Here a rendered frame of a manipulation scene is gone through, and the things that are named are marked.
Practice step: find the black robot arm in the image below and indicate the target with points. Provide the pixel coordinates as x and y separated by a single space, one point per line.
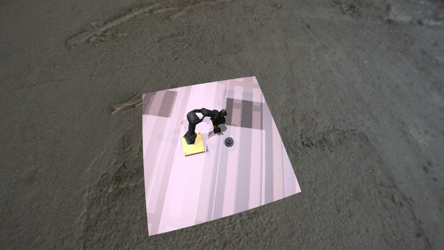
193 119

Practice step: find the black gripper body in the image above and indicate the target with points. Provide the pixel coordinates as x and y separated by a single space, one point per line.
217 129

